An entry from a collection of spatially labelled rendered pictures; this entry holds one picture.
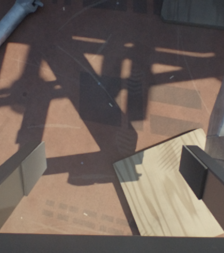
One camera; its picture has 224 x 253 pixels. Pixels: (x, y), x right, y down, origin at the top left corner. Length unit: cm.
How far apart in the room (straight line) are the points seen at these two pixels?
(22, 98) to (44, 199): 37
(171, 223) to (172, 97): 40
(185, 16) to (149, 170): 54
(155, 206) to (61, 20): 74
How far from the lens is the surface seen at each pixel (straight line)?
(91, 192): 64
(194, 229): 66
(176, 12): 77
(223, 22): 79
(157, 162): 60
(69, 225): 69
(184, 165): 17
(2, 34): 85
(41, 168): 17
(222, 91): 48
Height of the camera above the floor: 61
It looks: 81 degrees down
